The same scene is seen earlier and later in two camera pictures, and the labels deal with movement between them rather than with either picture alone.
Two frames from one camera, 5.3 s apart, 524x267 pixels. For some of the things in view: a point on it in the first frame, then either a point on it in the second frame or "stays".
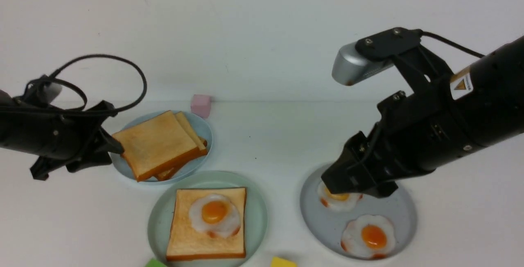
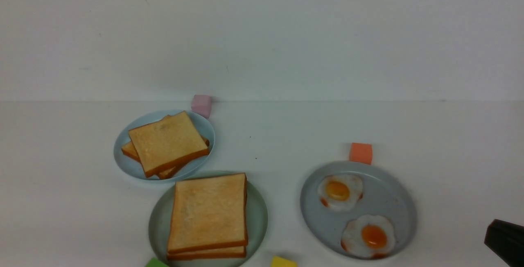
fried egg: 370,235 stays
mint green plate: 161,210 stays
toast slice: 156,146 -> 208,213
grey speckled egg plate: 359,226 stays
